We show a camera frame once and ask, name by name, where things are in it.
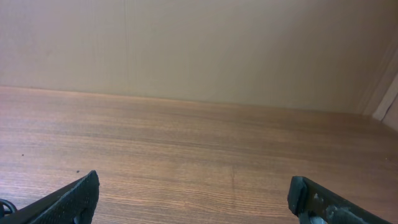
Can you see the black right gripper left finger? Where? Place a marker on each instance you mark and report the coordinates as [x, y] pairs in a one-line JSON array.
[[73, 203]]

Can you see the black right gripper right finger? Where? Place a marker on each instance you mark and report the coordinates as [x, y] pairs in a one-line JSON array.
[[312, 203]]

